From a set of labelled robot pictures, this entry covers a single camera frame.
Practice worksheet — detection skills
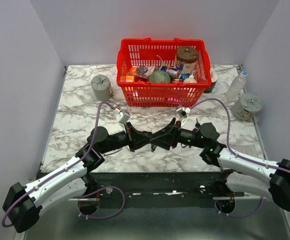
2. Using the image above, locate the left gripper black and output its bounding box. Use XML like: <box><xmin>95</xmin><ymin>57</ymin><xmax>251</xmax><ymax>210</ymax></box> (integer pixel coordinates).
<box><xmin>99</xmin><ymin>122</ymin><xmax>152</xmax><ymax>155</ymax></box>

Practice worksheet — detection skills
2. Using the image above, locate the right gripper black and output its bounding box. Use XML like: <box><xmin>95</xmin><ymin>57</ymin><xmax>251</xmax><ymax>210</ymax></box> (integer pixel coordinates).
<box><xmin>150</xmin><ymin>117</ymin><xmax>206</xmax><ymax>151</ymax></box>

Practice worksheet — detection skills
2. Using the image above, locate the black padlock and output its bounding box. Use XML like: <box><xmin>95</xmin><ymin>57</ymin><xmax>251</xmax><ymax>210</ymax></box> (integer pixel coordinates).
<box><xmin>151</xmin><ymin>144</ymin><xmax>157</xmax><ymax>152</ymax></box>

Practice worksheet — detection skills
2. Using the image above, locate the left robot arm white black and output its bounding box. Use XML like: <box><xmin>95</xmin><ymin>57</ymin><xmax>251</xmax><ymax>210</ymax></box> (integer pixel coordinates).
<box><xmin>1</xmin><ymin>122</ymin><xmax>152</xmax><ymax>233</ymax></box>

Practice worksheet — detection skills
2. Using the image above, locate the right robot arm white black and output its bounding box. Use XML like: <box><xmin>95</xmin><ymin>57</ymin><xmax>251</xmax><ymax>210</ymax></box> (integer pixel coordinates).
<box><xmin>150</xmin><ymin>119</ymin><xmax>290</xmax><ymax>212</ymax></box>

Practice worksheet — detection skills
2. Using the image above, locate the red soda can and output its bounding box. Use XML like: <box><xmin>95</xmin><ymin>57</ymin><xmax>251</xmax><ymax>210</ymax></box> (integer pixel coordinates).
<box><xmin>171</xmin><ymin>79</ymin><xmax>183</xmax><ymax>84</ymax></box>

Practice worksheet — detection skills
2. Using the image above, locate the green melon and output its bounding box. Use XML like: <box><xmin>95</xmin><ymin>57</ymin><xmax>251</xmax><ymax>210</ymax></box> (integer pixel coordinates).
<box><xmin>148</xmin><ymin>70</ymin><xmax>171</xmax><ymax>84</ymax></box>

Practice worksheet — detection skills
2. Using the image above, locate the white pump bottle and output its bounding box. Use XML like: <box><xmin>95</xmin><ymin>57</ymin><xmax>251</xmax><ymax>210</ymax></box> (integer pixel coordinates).
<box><xmin>183</xmin><ymin>74</ymin><xmax>197</xmax><ymax>84</ymax></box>

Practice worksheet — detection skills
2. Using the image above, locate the red blue drink can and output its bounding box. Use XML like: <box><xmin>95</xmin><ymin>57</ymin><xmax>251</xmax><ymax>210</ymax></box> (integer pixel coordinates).
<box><xmin>161</xmin><ymin>66</ymin><xmax>182</xmax><ymax>79</ymax></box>

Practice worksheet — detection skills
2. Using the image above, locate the orange small box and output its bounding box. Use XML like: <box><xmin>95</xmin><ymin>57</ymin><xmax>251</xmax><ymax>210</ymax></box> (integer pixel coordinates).
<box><xmin>125</xmin><ymin>75</ymin><xmax>135</xmax><ymax>83</ymax></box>

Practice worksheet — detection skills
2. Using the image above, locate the grey taped can left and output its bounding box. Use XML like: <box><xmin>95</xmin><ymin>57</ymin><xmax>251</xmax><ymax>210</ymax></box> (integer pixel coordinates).
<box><xmin>90</xmin><ymin>74</ymin><xmax>112</xmax><ymax>101</ymax></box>

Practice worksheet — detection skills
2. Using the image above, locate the grey taped can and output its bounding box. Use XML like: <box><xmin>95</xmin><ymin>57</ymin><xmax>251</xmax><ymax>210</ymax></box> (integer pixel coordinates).
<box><xmin>90</xmin><ymin>74</ymin><xmax>112</xmax><ymax>101</ymax></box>
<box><xmin>231</xmin><ymin>93</ymin><xmax>264</xmax><ymax>122</ymax></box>

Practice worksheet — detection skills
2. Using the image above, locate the crumpled snack packet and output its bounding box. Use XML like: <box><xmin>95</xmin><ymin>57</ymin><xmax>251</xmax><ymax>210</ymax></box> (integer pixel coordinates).
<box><xmin>129</xmin><ymin>66</ymin><xmax>158</xmax><ymax>79</ymax></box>

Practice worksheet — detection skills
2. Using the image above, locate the grey taped can right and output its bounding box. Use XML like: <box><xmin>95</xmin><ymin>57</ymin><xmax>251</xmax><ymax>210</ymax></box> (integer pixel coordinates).
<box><xmin>231</xmin><ymin>93</ymin><xmax>264</xmax><ymax>122</ymax></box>

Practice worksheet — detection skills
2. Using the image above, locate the brown lid cylindrical canister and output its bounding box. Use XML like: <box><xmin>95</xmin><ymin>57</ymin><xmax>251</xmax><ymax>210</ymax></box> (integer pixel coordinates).
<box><xmin>175</xmin><ymin>46</ymin><xmax>199</xmax><ymax>74</ymax></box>

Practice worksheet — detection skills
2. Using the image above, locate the clear plastic water bottle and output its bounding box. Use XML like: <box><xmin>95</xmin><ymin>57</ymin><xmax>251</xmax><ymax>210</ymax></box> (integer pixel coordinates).
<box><xmin>226</xmin><ymin>71</ymin><xmax>248</xmax><ymax>102</ymax></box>

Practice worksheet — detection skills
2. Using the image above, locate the blue white booklet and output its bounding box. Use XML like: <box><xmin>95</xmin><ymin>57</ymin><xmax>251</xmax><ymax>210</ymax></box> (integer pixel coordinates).
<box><xmin>233</xmin><ymin>144</ymin><xmax>258</xmax><ymax>158</ymax></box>

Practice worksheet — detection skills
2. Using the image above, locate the red plastic basket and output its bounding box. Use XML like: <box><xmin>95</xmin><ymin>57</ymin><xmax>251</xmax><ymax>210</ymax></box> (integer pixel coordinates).
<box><xmin>116</xmin><ymin>37</ymin><xmax>212</xmax><ymax>107</ymax></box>

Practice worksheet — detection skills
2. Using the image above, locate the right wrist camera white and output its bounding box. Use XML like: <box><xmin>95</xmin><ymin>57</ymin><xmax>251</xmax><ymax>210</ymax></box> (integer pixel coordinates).
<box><xmin>176</xmin><ymin>105</ymin><xmax>191</xmax><ymax>127</ymax></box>

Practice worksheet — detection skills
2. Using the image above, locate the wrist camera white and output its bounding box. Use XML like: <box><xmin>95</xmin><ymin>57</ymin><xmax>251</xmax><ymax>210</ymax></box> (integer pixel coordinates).
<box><xmin>176</xmin><ymin>105</ymin><xmax>191</xmax><ymax>127</ymax></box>
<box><xmin>114</xmin><ymin>107</ymin><xmax>130</xmax><ymax>125</ymax></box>

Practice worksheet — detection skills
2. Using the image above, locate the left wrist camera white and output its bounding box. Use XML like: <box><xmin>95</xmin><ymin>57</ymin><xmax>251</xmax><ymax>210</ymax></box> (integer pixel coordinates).
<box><xmin>114</xmin><ymin>107</ymin><xmax>130</xmax><ymax>125</ymax></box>

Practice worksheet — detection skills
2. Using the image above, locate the black mounting rail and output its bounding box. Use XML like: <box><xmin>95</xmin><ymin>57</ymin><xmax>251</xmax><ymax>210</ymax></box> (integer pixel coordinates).
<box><xmin>36</xmin><ymin>171</ymin><xmax>245</xmax><ymax>210</ymax></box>

